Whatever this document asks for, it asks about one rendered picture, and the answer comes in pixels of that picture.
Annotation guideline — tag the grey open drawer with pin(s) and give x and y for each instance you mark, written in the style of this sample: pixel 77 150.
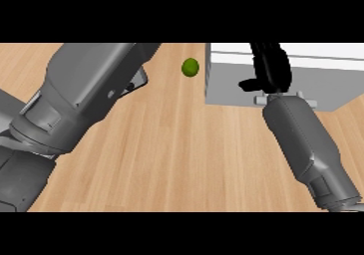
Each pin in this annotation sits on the grey open drawer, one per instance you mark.
pixel 317 78

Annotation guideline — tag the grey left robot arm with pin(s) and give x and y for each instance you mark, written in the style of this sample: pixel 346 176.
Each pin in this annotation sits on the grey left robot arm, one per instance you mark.
pixel 76 99

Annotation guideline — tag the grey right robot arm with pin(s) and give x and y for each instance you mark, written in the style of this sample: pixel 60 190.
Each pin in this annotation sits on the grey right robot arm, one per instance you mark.
pixel 307 146

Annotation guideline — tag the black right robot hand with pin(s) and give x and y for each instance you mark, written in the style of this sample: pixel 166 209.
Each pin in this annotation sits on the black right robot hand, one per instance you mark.
pixel 270 71

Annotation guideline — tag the green lime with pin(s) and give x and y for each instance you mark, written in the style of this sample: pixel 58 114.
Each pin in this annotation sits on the green lime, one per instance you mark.
pixel 190 67

